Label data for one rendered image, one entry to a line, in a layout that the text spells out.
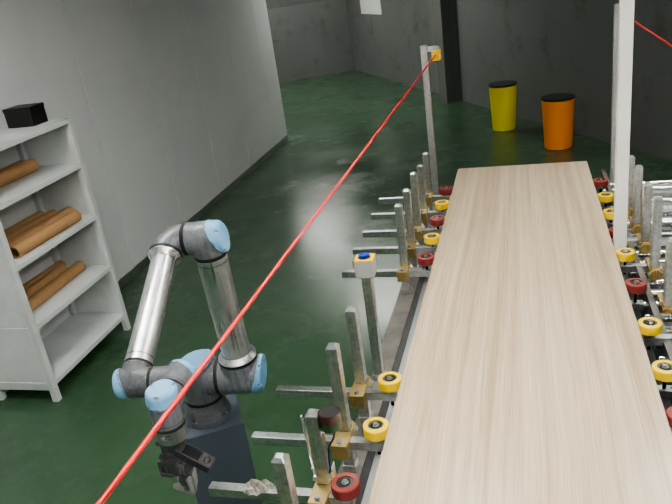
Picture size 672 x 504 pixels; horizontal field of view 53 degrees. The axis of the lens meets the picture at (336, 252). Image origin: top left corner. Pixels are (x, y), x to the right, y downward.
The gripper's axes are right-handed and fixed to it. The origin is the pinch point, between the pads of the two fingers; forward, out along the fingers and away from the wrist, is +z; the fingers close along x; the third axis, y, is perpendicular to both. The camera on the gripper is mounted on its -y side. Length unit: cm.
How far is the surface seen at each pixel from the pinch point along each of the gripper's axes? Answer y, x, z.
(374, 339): -40, -78, -6
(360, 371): -40, -52, -9
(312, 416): -40.1, -2.5, -27.7
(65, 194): 203, -237, -21
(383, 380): -49, -48, -8
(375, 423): -51, -25, -9
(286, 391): -13, -49, -2
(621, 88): -135, -160, -76
